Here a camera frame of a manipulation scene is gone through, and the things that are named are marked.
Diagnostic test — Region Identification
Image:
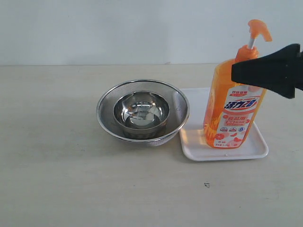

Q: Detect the orange pump soap bottle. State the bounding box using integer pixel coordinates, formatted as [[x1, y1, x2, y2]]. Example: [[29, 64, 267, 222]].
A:
[[203, 19, 272, 148]]

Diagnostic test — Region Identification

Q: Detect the small stainless steel bowl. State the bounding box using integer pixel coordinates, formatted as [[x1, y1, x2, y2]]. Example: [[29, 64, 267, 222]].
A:
[[113, 90, 170, 131]]

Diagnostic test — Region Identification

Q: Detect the stainless steel mesh colander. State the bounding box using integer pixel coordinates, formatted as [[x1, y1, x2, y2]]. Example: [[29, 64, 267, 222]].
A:
[[96, 79, 190, 146]]

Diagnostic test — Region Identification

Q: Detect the white plastic tray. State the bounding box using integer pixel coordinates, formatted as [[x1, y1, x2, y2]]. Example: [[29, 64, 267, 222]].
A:
[[180, 87, 269, 162]]

